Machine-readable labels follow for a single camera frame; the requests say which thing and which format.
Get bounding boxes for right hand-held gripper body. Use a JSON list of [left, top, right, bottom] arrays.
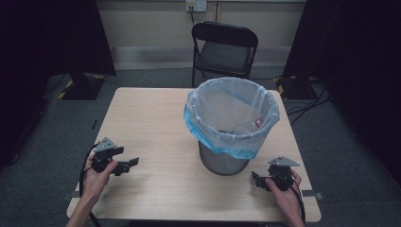
[[267, 156, 301, 192]]

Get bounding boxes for dark curtain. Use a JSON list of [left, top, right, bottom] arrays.
[[0, 0, 117, 169], [283, 0, 401, 187]]

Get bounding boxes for clear plastic water bottle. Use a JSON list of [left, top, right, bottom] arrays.
[[234, 117, 265, 136]]

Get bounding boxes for black socket cable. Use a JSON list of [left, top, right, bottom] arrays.
[[188, 6, 197, 27]]

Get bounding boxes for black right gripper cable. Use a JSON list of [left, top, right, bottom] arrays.
[[282, 178, 307, 226]]

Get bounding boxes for black floor cables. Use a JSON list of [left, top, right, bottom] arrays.
[[285, 79, 332, 127]]

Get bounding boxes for person's left hand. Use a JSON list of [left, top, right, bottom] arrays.
[[82, 152, 119, 203]]

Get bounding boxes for black folding chair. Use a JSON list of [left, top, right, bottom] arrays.
[[190, 21, 260, 89]]

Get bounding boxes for grey metal trash bin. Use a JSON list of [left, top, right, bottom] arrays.
[[198, 140, 251, 177]]

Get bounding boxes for person's right hand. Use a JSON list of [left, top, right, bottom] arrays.
[[264, 169, 303, 222]]

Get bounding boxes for grey floor tape strip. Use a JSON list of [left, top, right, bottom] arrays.
[[61, 190, 83, 202], [302, 189, 324, 201]]

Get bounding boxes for blue translucent bin liner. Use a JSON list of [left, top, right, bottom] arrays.
[[183, 77, 281, 161]]

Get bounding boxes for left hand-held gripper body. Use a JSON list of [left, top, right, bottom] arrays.
[[90, 136, 118, 174]]

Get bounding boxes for white wall socket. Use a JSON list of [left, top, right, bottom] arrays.
[[185, 0, 208, 13]]

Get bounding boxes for black stand base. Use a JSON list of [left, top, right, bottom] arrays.
[[273, 75, 320, 101], [57, 72, 107, 101]]

